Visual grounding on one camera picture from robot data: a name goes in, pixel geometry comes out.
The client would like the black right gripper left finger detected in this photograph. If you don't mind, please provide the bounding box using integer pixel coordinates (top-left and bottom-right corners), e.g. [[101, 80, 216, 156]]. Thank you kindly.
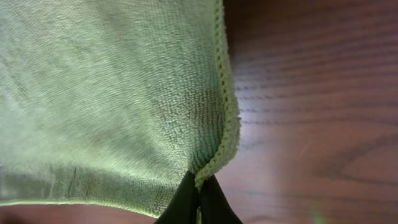
[[154, 171, 198, 224]]

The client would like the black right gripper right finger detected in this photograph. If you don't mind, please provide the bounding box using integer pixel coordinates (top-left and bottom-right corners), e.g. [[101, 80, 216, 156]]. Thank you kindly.
[[200, 175, 243, 224]]

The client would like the light green microfiber cloth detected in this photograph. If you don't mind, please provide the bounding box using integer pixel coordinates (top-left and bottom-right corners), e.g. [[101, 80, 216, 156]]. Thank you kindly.
[[1, 0, 240, 217]]

